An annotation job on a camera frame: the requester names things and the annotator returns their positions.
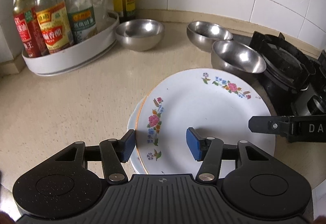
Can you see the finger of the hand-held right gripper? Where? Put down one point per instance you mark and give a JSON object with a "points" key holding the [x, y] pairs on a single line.
{"points": [[267, 124]]}

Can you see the plain white plate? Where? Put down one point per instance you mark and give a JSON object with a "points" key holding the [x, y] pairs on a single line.
{"points": [[131, 122]]}

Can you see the large floral white plate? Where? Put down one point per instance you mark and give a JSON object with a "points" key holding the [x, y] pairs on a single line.
{"points": [[203, 102]]}

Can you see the black gas stove burner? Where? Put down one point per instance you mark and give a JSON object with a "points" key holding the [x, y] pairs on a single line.
{"points": [[282, 61]]}

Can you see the red label sauce bottle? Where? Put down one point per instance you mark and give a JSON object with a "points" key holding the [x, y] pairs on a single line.
{"points": [[28, 30]]}

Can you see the stainless steel bowl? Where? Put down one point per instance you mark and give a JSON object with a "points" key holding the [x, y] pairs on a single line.
{"points": [[238, 57], [138, 33], [208, 33]]}

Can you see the yellow cap vinegar bottle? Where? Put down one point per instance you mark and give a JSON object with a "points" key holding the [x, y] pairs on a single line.
{"points": [[53, 28]]}

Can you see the white two-tier rotating rack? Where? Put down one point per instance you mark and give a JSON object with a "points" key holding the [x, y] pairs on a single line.
{"points": [[76, 56]]}

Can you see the purple label white bottle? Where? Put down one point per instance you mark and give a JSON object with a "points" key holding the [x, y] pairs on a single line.
{"points": [[81, 20]]}

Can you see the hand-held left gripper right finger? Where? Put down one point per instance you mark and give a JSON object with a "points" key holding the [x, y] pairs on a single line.
{"points": [[193, 145]]}

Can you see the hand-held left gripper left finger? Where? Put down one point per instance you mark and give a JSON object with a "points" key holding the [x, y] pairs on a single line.
{"points": [[127, 145]]}

